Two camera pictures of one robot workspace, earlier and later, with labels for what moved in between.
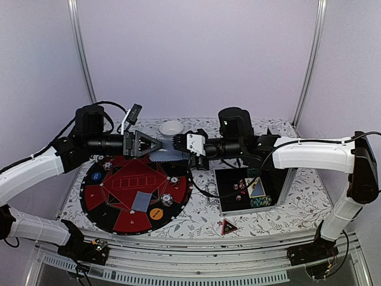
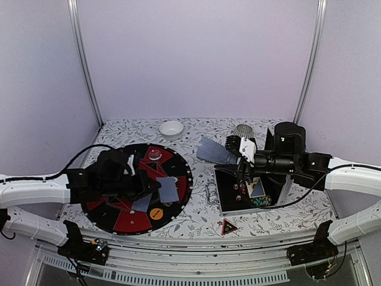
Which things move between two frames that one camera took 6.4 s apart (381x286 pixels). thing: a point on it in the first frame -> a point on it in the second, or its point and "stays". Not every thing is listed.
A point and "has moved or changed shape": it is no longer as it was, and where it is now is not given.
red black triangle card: (228, 227) stays
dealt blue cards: (164, 150) has moved or changed shape
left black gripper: (131, 148) -> (143, 189)
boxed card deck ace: (255, 188) stays
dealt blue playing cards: (141, 201) stays
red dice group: (241, 185) stays
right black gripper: (199, 164) -> (239, 170)
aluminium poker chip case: (241, 192) stays
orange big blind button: (156, 213) stays
